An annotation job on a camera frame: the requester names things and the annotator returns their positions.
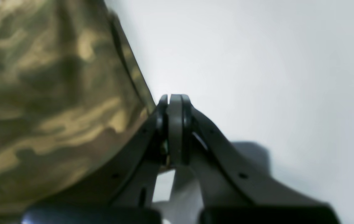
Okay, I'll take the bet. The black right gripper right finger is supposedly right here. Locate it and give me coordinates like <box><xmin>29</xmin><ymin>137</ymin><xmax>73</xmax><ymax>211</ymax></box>
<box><xmin>182</xmin><ymin>95</ymin><xmax>340</xmax><ymax>224</ymax></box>

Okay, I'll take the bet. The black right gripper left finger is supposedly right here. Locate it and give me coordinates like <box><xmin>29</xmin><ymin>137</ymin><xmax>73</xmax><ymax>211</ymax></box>
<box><xmin>21</xmin><ymin>95</ymin><xmax>168</xmax><ymax>224</ymax></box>

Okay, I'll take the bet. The camouflage T-shirt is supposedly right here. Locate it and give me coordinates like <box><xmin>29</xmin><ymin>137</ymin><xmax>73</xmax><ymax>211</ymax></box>
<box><xmin>0</xmin><ymin>0</ymin><xmax>155</xmax><ymax>217</ymax></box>

